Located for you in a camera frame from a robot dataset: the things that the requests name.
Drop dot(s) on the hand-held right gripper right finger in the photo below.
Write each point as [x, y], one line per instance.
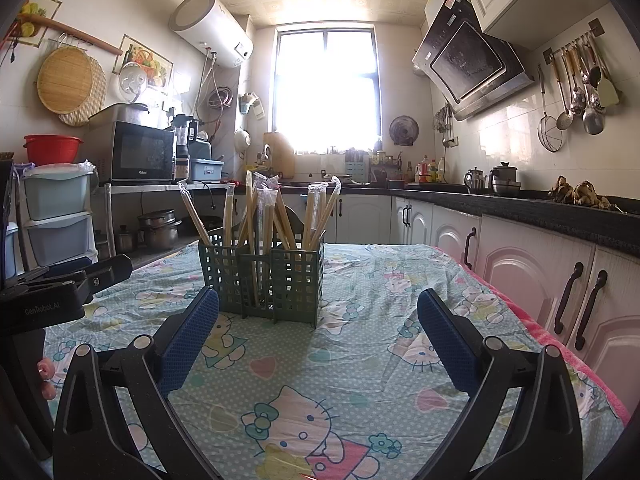
[445, 340]

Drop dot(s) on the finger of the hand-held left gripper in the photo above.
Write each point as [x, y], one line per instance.
[65, 267]
[105, 275]

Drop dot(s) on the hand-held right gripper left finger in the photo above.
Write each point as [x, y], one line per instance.
[192, 340]

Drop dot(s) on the green plastic utensil holder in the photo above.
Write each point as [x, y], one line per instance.
[295, 285]

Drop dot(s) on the bunch of bamboo chopsticks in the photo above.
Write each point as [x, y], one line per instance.
[265, 210]

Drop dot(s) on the small hanging utensils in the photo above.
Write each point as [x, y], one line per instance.
[442, 120]

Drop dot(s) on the person's left hand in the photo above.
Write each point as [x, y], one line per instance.
[46, 372]

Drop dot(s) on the small steel cup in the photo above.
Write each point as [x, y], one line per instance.
[126, 240]

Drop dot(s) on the stacked steel cooking pots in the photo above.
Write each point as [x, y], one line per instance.
[160, 232]

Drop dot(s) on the pastel plastic drawer tower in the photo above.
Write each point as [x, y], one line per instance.
[57, 195]

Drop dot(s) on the metal shelf rack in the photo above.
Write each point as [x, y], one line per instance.
[145, 187]

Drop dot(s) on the cartoon cat printed tablecloth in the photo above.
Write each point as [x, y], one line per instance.
[350, 360]

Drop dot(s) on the white base cabinets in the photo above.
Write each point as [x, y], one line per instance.
[515, 260]

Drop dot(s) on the red plastic basin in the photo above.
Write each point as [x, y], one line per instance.
[52, 150]

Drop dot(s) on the black microwave oven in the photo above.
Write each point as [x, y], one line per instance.
[142, 152]

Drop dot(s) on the blue plastic box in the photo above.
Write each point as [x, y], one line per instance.
[206, 171]

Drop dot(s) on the black kitchen countertop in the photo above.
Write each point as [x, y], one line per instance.
[525, 210]

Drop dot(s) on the black blender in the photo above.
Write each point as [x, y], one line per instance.
[184, 135]

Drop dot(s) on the steel kettle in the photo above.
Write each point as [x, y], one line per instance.
[475, 180]

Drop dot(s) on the round straw mat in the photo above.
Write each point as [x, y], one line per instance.
[97, 105]

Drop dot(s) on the red condiment bottle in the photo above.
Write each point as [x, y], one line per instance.
[425, 170]

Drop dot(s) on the steel kettles on counter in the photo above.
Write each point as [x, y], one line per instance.
[505, 177]

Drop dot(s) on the black dish rack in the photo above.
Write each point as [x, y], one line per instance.
[385, 167]

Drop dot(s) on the round bamboo tray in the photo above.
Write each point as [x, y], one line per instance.
[65, 80]

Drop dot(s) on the white hanging bowl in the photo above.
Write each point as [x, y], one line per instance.
[242, 141]

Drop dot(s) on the white plastic cover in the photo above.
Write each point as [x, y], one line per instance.
[132, 82]

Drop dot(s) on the teal knife block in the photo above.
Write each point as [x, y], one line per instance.
[357, 165]

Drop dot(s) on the dried ginger roots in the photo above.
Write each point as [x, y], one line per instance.
[580, 192]

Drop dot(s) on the wooden cutting board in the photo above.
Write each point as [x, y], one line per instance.
[282, 155]

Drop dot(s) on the wooden rolling pin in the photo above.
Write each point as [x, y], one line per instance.
[75, 30]

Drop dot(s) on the steel slotted ladle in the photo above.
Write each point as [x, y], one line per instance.
[565, 120]

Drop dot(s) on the white water heater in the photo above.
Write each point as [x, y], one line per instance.
[210, 30]

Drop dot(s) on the steel spoon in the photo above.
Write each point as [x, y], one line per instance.
[577, 102]

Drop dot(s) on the black range hood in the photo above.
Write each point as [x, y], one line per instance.
[470, 65]

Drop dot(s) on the kitchen window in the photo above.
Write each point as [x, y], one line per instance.
[325, 90]

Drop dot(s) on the pale green spatula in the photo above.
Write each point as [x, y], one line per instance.
[610, 92]

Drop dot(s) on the black spoon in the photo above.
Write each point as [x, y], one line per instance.
[595, 75]

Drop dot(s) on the wall socket with plug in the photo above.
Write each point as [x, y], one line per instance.
[450, 141]

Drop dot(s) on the fruit wall poster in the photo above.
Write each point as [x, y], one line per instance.
[37, 15]
[150, 60]

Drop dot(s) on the wall-mounted utensil cup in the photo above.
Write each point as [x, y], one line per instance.
[250, 105]

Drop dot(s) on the metal utensil rail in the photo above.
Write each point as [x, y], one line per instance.
[572, 41]

